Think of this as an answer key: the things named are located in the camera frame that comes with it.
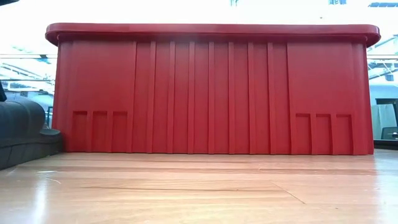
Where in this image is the white cloth cover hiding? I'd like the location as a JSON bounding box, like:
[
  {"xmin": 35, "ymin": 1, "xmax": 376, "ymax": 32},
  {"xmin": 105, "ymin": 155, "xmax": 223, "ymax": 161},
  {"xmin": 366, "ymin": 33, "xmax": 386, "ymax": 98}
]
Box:
[{"xmin": 371, "ymin": 104, "xmax": 397, "ymax": 140}]

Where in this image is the black aluminium table frame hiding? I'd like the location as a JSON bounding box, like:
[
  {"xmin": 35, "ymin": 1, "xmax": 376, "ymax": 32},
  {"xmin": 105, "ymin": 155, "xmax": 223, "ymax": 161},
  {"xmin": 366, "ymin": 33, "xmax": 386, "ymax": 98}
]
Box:
[{"xmin": 373, "ymin": 139, "xmax": 398, "ymax": 151}]

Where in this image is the red plastic bin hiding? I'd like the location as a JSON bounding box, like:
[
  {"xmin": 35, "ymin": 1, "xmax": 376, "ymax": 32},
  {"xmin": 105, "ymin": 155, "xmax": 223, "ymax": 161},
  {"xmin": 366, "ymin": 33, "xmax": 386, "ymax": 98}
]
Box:
[{"xmin": 45, "ymin": 22, "xmax": 382, "ymax": 156}]

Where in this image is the black strapped slide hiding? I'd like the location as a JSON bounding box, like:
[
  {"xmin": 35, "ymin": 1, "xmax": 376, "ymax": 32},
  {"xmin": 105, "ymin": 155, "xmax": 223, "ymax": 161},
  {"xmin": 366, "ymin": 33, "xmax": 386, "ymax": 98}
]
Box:
[{"xmin": 0, "ymin": 98, "xmax": 64, "ymax": 171}]

